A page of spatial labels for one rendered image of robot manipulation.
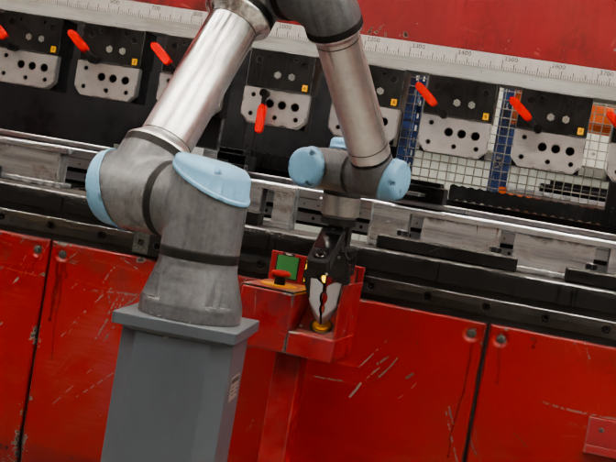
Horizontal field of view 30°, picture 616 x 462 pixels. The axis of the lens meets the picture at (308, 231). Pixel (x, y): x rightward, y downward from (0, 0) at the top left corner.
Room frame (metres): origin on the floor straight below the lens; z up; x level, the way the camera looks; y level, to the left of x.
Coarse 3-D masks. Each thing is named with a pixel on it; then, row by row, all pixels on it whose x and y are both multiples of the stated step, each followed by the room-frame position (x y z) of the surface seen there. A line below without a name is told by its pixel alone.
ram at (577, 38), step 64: (0, 0) 2.69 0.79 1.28; (128, 0) 2.63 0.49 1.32; (192, 0) 2.60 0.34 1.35; (384, 0) 2.52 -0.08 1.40; (448, 0) 2.49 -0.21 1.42; (512, 0) 2.46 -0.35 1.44; (576, 0) 2.44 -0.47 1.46; (384, 64) 2.51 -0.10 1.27; (448, 64) 2.48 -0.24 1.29; (576, 64) 2.43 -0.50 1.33
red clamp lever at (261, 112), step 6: (264, 90) 2.51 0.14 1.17; (264, 96) 2.52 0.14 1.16; (264, 102) 2.52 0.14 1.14; (258, 108) 2.52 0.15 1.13; (264, 108) 2.52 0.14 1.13; (258, 114) 2.52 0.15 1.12; (264, 114) 2.52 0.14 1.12; (258, 120) 2.52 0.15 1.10; (264, 120) 2.53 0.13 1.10; (258, 126) 2.52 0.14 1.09; (258, 132) 2.52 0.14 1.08
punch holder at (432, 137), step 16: (432, 80) 2.49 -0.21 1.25; (448, 80) 2.48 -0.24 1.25; (464, 80) 2.48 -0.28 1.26; (448, 96) 2.48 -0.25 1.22; (464, 96) 2.47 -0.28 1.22; (480, 96) 2.47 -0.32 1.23; (496, 96) 2.46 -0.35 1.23; (432, 112) 2.49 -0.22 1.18; (448, 112) 2.48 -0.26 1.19; (464, 112) 2.47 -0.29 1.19; (480, 112) 2.47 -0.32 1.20; (432, 128) 2.48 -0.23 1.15; (448, 128) 2.49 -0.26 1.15; (464, 128) 2.47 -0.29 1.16; (480, 128) 2.46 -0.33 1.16; (432, 144) 2.48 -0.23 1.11; (448, 144) 2.47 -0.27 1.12; (464, 144) 2.47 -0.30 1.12; (480, 144) 2.46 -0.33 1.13; (480, 160) 2.54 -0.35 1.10
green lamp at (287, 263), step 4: (280, 256) 2.35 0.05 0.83; (284, 256) 2.35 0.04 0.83; (288, 256) 2.35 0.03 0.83; (280, 260) 2.35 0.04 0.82; (284, 260) 2.35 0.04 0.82; (288, 260) 2.35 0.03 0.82; (292, 260) 2.35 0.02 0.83; (296, 260) 2.34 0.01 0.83; (280, 264) 2.35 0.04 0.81; (284, 264) 2.35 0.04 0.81; (288, 264) 2.35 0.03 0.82; (292, 264) 2.35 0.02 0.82; (296, 264) 2.34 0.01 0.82; (276, 268) 2.35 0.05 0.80; (280, 268) 2.35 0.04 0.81; (284, 268) 2.35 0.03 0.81; (288, 268) 2.35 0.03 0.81; (292, 268) 2.35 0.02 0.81; (296, 268) 2.34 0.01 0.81; (292, 272) 2.34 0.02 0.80; (296, 272) 2.34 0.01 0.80; (292, 276) 2.34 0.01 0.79
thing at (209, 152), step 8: (216, 120) 2.61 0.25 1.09; (208, 128) 2.61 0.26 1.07; (216, 128) 2.61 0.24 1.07; (208, 136) 2.61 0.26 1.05; (216, 136) 2.61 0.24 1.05; (200, 144) 2.62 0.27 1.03; (208, 144) 2.61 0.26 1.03; (216, 144) 2.61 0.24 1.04; (208, 152) 2.62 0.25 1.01; (216, 152) 2.62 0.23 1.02
